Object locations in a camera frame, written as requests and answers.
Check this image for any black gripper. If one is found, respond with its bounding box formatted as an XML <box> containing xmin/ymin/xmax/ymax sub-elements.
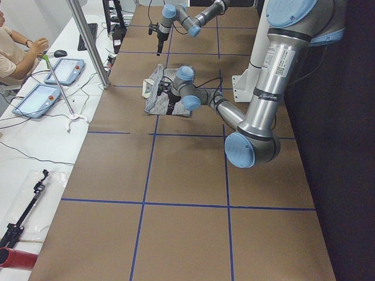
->
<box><xmin>166</xmin><ymin>90</ymin><xmax>180</xmax><ymax>115</ymax></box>
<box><xmin>156</xmin><ymin>29</ymin><xmax>169</xmax><ymax>56</ymax></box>

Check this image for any striped polo shirt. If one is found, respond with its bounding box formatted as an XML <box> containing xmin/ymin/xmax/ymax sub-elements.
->
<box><xmin>145</xmin><ymin>64</ymin><xmax>192</xmax><ymax>117</ymax></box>

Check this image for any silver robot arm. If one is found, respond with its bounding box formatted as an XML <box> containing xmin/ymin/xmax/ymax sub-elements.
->
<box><xmin>148</xmin><ymin>1</ymin><xmax>269</xmax><ymax>57</ymax></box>
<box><xmin>166</xmin><ymin>1</ymin><xmax>347</xmax><ymax>168</ymax></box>

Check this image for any black keyboard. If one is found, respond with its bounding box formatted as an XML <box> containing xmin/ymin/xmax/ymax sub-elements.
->
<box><xmin>77</xmin><ymin>23</ymin><xmax>98</xmax><ymax>51</ymax></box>

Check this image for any far blue teach pendant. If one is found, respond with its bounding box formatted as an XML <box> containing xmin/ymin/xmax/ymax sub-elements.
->
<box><xmin>53</xmin><ymin>58</ymin><xmax>85</xmax><ymax>86</ymax></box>

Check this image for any blue teach pendant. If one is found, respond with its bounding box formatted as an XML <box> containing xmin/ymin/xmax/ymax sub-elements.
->
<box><xmin>53</xmin><ymin>58</ymin><xmax>85</xmax><ymax>86</ymax></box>
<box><xmin>12</xmin><ymin>83</ymin><xmax>61</xmax><ymax>118</ymax></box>

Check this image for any black computer mouse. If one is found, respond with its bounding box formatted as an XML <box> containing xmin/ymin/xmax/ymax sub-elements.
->
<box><xmin>53</xmin><ymin>50</ymin><xmax>67</xmax><ymax>58</ymax></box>

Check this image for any white-tipped metal grabber stick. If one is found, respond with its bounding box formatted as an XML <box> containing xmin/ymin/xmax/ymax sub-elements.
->
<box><xmin>42</xmin><ymin>54</ymin><xmax>89</xmax><ymax>133</ymax></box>

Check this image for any near blue teach pendant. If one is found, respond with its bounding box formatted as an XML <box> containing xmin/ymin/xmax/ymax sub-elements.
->
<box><xmin>12</xmin><ymin>83</ymin><xmax>61</xmax><ymax>118</ymax></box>

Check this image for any seated person beige shirt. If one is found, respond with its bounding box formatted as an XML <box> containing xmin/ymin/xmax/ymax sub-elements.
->
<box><xmin>1</xmin><ymin>13</ymin><xmax>49</xmax><ymax>85</ymax></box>

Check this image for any black grabber tool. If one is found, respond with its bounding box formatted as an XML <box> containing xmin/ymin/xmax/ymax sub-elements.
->
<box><xmin>1</xmin><ymin>169</ymin><xmax>49</xmax><ymax>248</ymax></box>

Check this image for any red cylinder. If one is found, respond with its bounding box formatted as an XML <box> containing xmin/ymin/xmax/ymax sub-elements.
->
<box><xmin>1</xmin><ymin>247</ymin><xmax>38</xmax><ymax>270</ymax></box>

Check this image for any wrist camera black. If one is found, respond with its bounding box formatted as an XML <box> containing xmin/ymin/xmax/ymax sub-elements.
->
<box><xmin>148</xmin><ymin>23</ymin><xmax>159</xmax><ymax>35</ymax></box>
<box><xmin>156</xmin><ymin>81</ymin><xmax>172</xmax><ymax>96</ymax></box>

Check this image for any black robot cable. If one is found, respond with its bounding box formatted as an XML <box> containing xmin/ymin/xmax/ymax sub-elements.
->
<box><xmin>162</xmin><ymin>76</ymin><xmax>225</xmax><ymax>103</ymax></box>

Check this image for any aluminium frame post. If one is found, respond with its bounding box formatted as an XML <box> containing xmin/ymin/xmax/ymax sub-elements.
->
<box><xmin>66</xmin><ymin>0</ymin><xmax>110</xmax><ymax>89</ymax></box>

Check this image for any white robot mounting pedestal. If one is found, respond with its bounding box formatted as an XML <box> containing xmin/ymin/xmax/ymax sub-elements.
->
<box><xmin>232</xmin><ymin>0</ymin><xmax>270</xmax><ymax>102</ymax></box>

